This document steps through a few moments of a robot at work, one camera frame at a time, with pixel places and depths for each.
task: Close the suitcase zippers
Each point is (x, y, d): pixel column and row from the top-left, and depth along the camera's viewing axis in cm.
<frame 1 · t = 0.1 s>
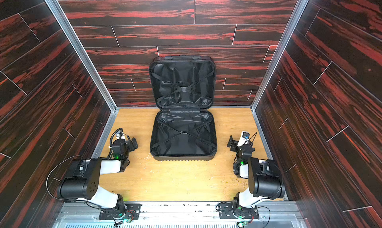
left hand: (127, 139, 95), fingers open
right hand: (242, 137, 91), fingers open
black hard-shell suitcase: (182, 93, 108), point 18 cm above the table

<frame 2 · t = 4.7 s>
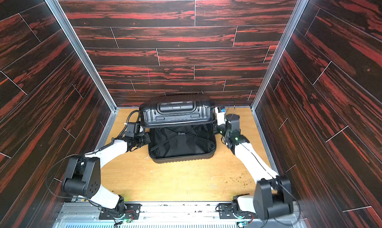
left hand: (152, 137, 94), fingers closed
right hand: (215, 119, 85), fingers closed
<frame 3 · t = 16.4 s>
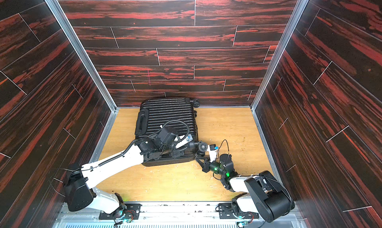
left hand: (180, 140, 79), fingers open
right hand: (198, 157, 85), fingers closed
black hard-shell suitcase: (179, 114, 90), point 22 cm above the table

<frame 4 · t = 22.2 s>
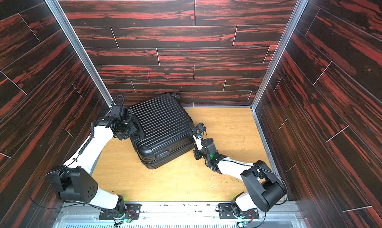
left hand: (136, 130, 85), fingers open
right hand: (197, 144, 91), fingers closed
black hard-shell suitcase: (165, 132, 82), point 22 cm above the table

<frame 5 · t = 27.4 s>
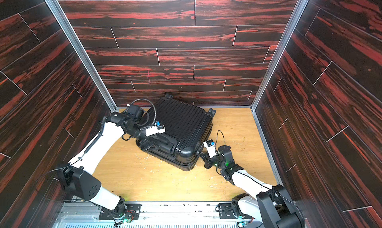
left hand: (156, 140, 78), fingers open
right hand: (203, 152, 87), fingers closed
black hard-shell suitcase: (187, 129, 82), point 23 cm above the table

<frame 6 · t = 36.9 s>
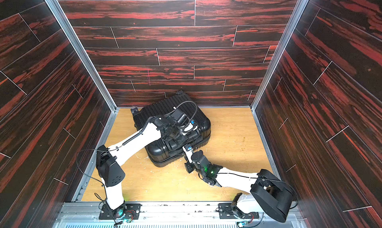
left hand: (186, 139, 81), fingers open
right hand: (188, 155, 86), fingers closed
